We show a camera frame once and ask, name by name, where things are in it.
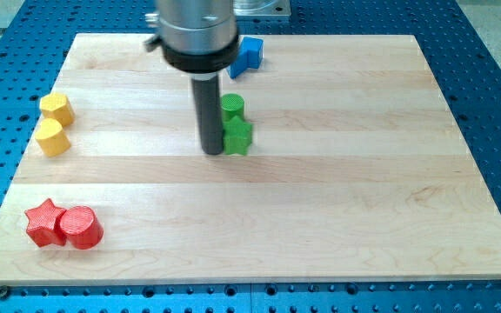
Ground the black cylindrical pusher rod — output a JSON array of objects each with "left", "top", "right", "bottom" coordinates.
[{"left": 191, "top": 77, "right": 224, "bottom": 155}]

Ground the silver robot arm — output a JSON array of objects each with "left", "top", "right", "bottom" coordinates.
[{"left": 144, "top": 0, "right": 239, "bottom": 155}]

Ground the yellow hexagon block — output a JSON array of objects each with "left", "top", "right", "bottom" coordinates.
[{"left": 39, "top": 92, "right": 75, "bottom": 127}]

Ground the yellow heart block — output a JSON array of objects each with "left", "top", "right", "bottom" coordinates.
[{"left": 34, "top": 118, "right": 71, "bottom": 157}]

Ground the green cylinder block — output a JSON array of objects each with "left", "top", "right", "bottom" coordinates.
[{"left": 220, "top": 93, "right": 244, "bottom": 123}]

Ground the green star block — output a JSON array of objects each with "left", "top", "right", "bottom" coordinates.
[{"left": 224, "top": 116, "right": 253, "bottom": 156}]

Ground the blue block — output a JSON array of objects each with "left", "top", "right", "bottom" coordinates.
[{"left": 226, "top": 37, "right": 264, "bottom": 79}]

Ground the wooden board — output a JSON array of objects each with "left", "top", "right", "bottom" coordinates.
[{"left": 0, "top": 33, "right": 501, "bottom": 286}]

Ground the red cylinder block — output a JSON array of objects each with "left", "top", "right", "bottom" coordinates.
[{"left": 59, "top": 206, "right": 104, "bottom": 250}]

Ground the red star block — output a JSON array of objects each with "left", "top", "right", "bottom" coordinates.
[{"left": 24, "top": 198, "right": 66, "bottom": 248}]

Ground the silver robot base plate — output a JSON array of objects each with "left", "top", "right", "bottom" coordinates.
[{"left": 233, "top": 0, "right": 291, "bottom": 17}]

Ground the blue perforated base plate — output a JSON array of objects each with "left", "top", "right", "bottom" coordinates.
[{"left": 0, "top": 1, "right": 501, "bottom": 312}]

